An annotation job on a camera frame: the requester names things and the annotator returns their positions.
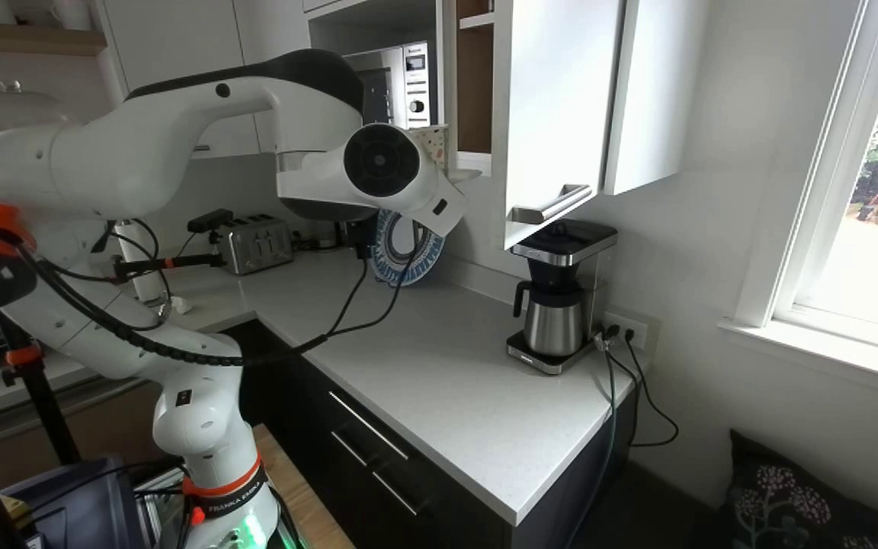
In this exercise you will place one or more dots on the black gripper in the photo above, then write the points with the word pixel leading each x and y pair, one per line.
pixel 363 233

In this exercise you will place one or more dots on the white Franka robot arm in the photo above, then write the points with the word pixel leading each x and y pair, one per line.
pixel 135 152

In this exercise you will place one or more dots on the blue patterned decorative plate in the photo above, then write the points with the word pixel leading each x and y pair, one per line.
pixel 428 260

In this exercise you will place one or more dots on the silver toaster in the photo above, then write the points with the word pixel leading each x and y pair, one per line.
pixel 258 246

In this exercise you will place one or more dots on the silver microwave oven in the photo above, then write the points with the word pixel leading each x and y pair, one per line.
pixel 404 81

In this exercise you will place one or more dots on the steel black coffee maker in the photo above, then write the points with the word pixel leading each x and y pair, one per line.
pixel 555 323

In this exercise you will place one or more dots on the narrow white cupboard door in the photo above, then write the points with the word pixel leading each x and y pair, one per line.
pixel 271 26

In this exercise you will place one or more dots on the wide white cupboard door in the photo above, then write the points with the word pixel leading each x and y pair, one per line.
pixel 176 40

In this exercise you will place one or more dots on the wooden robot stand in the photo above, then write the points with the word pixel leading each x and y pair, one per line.
pixel 302 498

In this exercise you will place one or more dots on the black base cabinet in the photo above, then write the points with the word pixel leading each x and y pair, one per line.
pixel 439 519

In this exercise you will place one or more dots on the plain white cabinet door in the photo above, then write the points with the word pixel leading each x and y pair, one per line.
pixel 655 93

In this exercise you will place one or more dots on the black tripod pole orange clamp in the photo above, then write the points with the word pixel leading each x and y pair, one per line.
pixel 44 406

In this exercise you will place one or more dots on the blue grey bag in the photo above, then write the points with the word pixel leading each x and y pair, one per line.
pixel 82 506

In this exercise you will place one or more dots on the white framed window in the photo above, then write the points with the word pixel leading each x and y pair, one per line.
pixel 867 255

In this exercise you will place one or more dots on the dark floral sofa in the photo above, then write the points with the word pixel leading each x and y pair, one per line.
pixel 806 506

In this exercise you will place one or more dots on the black camera stand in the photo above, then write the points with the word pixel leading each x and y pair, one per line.
pixel 212 221

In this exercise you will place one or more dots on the white wall power outlet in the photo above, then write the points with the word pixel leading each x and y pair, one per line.
pixel 625 329

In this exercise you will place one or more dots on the thin wooden wall shelf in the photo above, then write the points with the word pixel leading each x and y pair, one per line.
pixel 22 38

